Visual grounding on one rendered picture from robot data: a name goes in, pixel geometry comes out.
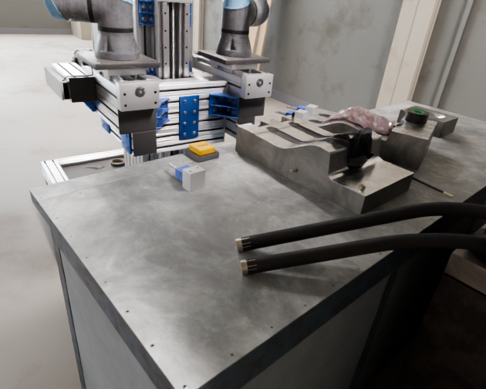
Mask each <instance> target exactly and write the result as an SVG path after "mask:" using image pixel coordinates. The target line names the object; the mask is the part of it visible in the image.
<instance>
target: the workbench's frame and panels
mask: <svg viewBox="0 0 486 389"><path fill-rule="evenodd" d="M30 195H31V199H32V203H33V204H34V206H36V208H37V209H38V211H39V212H40V214H41V215H42V217H43V218H44V219H45V220H46V222H47V224H48V225H49V227H50V230H51V234H52V241H53V245H54V249H55V254H56V261H57V265H58V269H59V276H60V281H61V285H62V292H63V296H64V300H65V304H66V312H67V316H68V320H69V328H70V332H71V336H72V340H73V347H74V351H75V355H76V362H77V367H78V371H79V379H80V383H81V387H82V389H174V388H173V386H172V385H171V383H170V382H169V380H168V379H167V378H166V377H165V376H164V374H163V372H162V371H161V370H160V368H159V367H158V366H157V364H156V363H155V362H154V360H153V359H152V357H151V356H150V355H149V353H148V352H147V351H146V349H145V348H144V347H143V345H142V344H141V342H140V341H139V340H138V339H137V337H136V336H135V334H134V333H133V331H132V330H131V329H130V328H129V326H128V325H127V323H126V322H125V320H124V319H123V317H122V316H121V315H120V314H119V313H118V311H117V310H116V308H115V307H114V305H113V304H112V303H111V302H110V300H109V299H108V297H107V296H106V294H105V293H104V292H103V291H102V289H101V288H100V286H99V285H98V284H97V282H96V281H95V279H94V278H93V277H92V276H91V274H90V273H89V271H88V270H87V269H86V267H85V266H84V265H83V263H82V262H81V261H80V259H79V257H78V256H77V255H76V253H75V252H74V251H73V250H72V248H71V247H70V245H69V244H68V242H67V241H66V240H65V239H64V238H63V236H62V234H61V233H60V232H59V230H58V229H57V227H56V226H55V225H54V224H53V222H52V221H51V219H50V218H49V216H48V215H47V214H46V213H45V211H44V210H43V209H42V207H41V206H40V204H39V203H38V202H37V201H36V199H35V198H34V196H33V195H32V193H31V192H30ZM463 203H471V204H477V205H486V187H485V188H483V189H481V190H480V191H479V192H478V193H476V194H474V195H473V196H471V197H470V198H469V199H468V200H466V201H465V202H463ZM485 224H486V220H483V219H479V218H469V217H461V216H444V217H442V218H440V219H439V220H437V221H436V222H435V223H433V224H432V225H430V226H429V227H428V228H426V229H424V230H423V231H422V232H421V233H451V234H465V235H473V234H474V233H475V232H476V231H477V230H479V229H480V228H481V227H482V226H483V225H485ZM455 250H456V249H399V250H395V251H394V252H392V253H390V254H389V255H388V256H387V257H385V258H384V259H382V260H380V261H379V262H378V263H377V264H375V265H374V266H372V267H371V268H369V269H367V270H366V271H365V272H364V273H362V274H361V275H359V276H358V277H356V278H355V279H354V280H352V281H351V282H349V283H348V284H346V285H345V286H344V287H343V288H341V289H339V290H338V291H337V292H335V293H333V294H332V295H331V296H330V297H328V298H327V299H325V300H324V301H322V302H321V303H320V304H318V305H317V306H315V307H314V308H312V309H311V310H310V311H308V312H307V313H305V314H304V315H303V316H301V317H299V318H298V319H297V320H296V321H294V322H293V323H291V324H289V325H288V326H287V327H286V328H284V329H283V330H281V331H280V332H278V333H277V334H276V335H274V336H273V337H271V338H270V339H268V340H267V341H265V342H264V343H263V344H261V345H260V346H259V347H257V348H255V349H254V350H253V351H252V352H250V353H248V354H247V355H246V356H244V357H243V358H241V359H240V360H239V361H237V362H236V363H234V364H233V365H231V366H230V367H229V368H227V369H226V370H224V371H223V372H221V373H220V374H219V375H218V376H216V377H214V378H213V379H211V380H210V381H208V382H207V383H206V384H205V385H203V386H202V387H200V388H198V389H362V388H363V387H364V386H365V385H366V384H367V383H368V382H369V381H370V380H371V379H372V378H373V377H374V376H375V375H376V374H377V373H378V372H379V371H380V369H381V368H382V367H383V366H384V365H385V364H386V363H387V362H388V361H389V360H390V359H391V358H392V357H393V356H394V355H395V354H396V353H397V352H398V351H399V350H400V348H401V347H402V346H403V345H404V344H405V343H406V342H407V341H408V340H409V339H410V338H411V337H412V336H413V335H414V334H415V333H416V332H417V331H418V328H419V326H420V324H421V321H422V319H423V318H424V314H425V313H426V311H427V307H428V306H429V304H430V301H431V299H432V297H433V295H434V292H435V290H436V288H437V285H438V283H439V282H440V278H441V276H442V275H443V274H444V270H445V267H446V265H447V263H448V260H449V258H450V257H451V253H452V252H453V251H455Z"/></svg>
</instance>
